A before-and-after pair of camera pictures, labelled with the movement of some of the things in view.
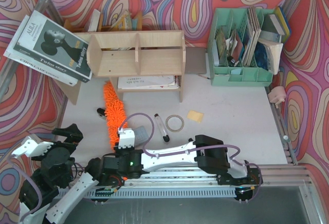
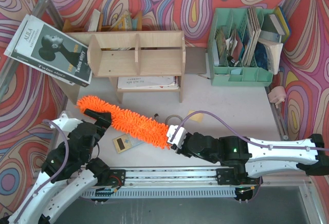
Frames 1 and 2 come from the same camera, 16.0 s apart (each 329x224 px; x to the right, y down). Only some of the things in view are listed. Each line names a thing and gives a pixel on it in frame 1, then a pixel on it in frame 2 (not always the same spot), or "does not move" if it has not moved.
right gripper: x=110 y=163 → x=178 y=148
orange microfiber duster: x=114 y=112 → x=142 y=127
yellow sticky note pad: x=195 y=115 does not move
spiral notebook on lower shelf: x=166 y=82 does not move
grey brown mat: x=195 y=60 does not move
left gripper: x=62 y=145 → x=102 y=120
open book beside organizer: x=267 y=55 does not move
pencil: x=203 y=76 does not move
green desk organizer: x=236 y=57 does not move
